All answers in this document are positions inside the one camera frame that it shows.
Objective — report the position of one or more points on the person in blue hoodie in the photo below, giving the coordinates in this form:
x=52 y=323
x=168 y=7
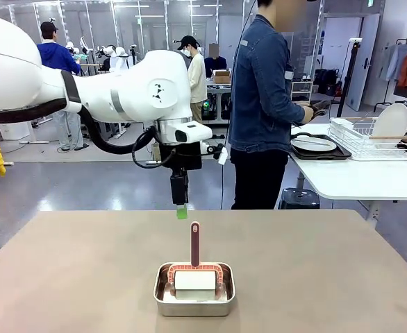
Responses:
x=56 y=55

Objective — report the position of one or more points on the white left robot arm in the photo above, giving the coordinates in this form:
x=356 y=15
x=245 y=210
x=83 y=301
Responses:
x=120 y=93

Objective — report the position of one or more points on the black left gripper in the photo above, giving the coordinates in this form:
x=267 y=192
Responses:
x=186 y=156

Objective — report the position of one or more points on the cardboard box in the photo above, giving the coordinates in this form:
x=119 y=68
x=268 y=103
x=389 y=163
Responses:
x=221 y=77

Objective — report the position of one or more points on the black tripod stand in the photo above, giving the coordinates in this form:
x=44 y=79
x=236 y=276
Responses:
x=353 y=62

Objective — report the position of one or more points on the small white left wrist camera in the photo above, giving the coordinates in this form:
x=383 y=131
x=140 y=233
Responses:
x=223 y=156

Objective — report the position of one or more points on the person's right hand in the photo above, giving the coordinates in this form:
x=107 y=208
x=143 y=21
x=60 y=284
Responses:
x=308 y=113

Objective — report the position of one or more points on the light blue hanging shirt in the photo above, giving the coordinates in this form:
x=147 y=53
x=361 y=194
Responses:
x=396 y=59

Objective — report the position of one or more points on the person's right forearm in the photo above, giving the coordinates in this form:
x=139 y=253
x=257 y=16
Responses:
x=293 y=111

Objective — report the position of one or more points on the pink lint roller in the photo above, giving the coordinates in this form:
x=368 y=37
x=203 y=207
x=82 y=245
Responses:
x=193 y=281

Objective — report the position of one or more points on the person in dark navy top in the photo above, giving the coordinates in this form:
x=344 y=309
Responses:
x=215 y=66

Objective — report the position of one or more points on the brown serving tray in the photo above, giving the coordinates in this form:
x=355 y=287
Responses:
x=342 y=152

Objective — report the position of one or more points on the person in cream sweater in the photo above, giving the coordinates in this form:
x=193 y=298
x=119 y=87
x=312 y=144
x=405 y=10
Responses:
x=198 y=79

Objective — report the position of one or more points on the person in denim jacket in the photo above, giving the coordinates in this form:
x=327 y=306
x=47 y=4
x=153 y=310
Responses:
x=259 y=104

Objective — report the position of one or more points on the dark brown handheld item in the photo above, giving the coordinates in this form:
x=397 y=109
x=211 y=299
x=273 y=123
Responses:
x=319 y=105

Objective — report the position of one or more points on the white side table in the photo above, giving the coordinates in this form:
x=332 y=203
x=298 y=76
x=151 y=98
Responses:
x=363 y=180

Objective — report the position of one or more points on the white cutlery holder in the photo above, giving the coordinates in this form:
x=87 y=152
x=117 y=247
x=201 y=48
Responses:
x=340 y=125

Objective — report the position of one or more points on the white drawer cabinet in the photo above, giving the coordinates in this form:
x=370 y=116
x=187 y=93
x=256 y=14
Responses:
x=16 y=130

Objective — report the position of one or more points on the rectangular steel tray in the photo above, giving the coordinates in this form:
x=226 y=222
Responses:
x=193 y=308

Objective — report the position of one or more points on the black bags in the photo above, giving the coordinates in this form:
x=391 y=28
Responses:
x=326 y=83

